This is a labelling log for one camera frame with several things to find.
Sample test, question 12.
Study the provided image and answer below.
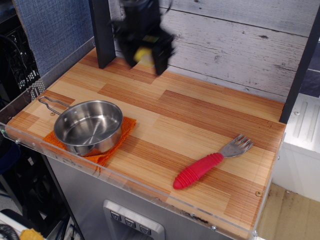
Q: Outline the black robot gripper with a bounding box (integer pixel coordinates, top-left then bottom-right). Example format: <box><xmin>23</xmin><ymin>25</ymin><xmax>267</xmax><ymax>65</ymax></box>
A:
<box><xmin>112</xmin><ymin>0</ymin><xmax>174</xmax><ymax>75</ymax></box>

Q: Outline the yellow green toy corn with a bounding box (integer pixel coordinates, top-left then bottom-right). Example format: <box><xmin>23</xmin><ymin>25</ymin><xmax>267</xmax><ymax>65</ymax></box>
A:
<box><xmin>133</xmin><ymin>35</ymin><xmax>159</xmax><ymax>67</ymax></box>

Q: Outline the orange knitted cloth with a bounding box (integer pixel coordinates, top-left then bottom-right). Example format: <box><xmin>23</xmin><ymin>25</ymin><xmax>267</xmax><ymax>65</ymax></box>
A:
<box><xmin>43</xmin><ymin>116</ymin><xmax>137</xmax><ymax>166</ymax></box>

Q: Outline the stainless steel pan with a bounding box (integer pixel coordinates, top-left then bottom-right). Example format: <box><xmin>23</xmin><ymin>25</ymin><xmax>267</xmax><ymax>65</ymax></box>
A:
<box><xmin>38</xmin><ymin>96</ymin><xmax>124</xmax><ymax>157</ymax></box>

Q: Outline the black plastic crate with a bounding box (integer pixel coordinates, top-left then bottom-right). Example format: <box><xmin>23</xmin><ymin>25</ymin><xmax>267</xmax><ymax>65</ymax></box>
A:
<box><xmin>0</xmin><ymin>6</ymin><xmax>40</xmax><ymax>105</ymax></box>

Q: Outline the clear acrylic guard panel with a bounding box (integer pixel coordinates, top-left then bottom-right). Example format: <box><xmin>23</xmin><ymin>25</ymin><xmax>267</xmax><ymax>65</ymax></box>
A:
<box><xmin>0</xmin><ymin>124</ymin><xmax>257</xmax><ymax>240</ymax></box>

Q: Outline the stainless steel toy cabinet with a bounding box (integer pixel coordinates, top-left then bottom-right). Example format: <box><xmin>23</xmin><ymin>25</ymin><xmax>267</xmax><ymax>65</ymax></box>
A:
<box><xmin>48</xmin><ymin>157</ymin><xmax>228</xmax><ymax>240</ymax></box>

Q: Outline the silver button panel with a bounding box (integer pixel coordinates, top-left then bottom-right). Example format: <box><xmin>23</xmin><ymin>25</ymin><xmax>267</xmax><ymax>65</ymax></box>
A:
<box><xmin>103</xmin><ymin>199</ymin><xmax>166</xmax><ymax>240</ymax></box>

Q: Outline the white ribbed side counter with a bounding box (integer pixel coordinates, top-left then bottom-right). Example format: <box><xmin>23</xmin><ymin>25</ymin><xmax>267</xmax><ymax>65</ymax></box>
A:
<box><xmin>272</xmin><ymin>93</ymin><xmax>320</xmax><ymax>201</ymax></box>

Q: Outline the yellow object at corner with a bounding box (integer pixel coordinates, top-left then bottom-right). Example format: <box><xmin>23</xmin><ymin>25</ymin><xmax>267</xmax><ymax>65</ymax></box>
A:
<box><xmin>19</xmin><ymin>228</ymin><xmax>45</xmax><ymax>240</ymax></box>

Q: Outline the dark left frame post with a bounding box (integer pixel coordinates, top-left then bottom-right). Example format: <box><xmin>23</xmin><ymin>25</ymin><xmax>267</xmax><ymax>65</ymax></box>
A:
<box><xmin>88</xmin><ymin>0</ymin><xmax>116</xmax><ymax>69</ymax></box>

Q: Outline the dark frame post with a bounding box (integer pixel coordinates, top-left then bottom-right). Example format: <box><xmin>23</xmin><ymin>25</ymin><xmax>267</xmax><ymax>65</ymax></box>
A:
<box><xmin>88</xmin><ymin>0</ymin><xmax>116</xmax><ymax>69</ymax></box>
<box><xmin>279</xmin><ymin>8</ymin><xmax>320</xmax><ymax>124</ymax></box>

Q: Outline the red handled metal fork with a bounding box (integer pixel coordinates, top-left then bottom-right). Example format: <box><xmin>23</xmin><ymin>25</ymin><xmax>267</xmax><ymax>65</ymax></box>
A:
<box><xmin>173</xmin><ymin>134</ymin><xmax>254</xmax><ymax>190</ymax></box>

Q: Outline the dark right frame post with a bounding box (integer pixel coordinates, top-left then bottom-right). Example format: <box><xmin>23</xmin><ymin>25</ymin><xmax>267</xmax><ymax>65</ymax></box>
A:
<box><xmin>279</xmin><ymin>8</ymin><xmax>320</xmax><ymax>124</ymax></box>

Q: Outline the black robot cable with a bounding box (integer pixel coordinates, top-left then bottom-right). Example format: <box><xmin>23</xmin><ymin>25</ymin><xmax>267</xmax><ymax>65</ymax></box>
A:
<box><xmin>0</xmin><ymin>223</ymin><xmax>18</xmax><ymax>240</ymax></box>

